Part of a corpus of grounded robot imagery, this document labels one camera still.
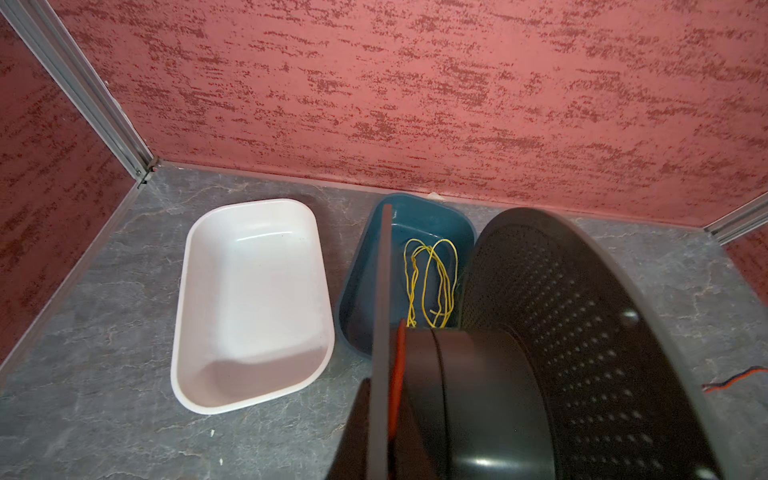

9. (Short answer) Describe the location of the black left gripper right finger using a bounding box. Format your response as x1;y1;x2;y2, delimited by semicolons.
392;413;437;480

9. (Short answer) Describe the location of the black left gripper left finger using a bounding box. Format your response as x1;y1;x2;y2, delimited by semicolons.
326;378;371;480

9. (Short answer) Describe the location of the red cable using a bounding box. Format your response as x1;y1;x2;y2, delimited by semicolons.
387;319;768;442

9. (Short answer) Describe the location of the black cable spool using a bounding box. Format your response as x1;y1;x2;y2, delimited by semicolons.
369;208;740;479

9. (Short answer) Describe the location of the white plastic tray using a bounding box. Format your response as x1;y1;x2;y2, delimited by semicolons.
170;198;335;415

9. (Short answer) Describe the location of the teal plastic tray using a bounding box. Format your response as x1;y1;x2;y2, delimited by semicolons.
334;193;476;359

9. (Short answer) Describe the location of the yellow cable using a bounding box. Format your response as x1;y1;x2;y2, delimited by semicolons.
403;238;460;329

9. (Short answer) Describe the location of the right aluminium corner post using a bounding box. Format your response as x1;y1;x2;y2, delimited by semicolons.
704;193;768;245

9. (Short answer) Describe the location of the aluminium corner post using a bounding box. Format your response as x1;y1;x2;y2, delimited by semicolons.
1;0;157;184
704;193;768;245

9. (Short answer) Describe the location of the left aluminium corner post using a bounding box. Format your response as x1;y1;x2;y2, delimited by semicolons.
1;0;157;184

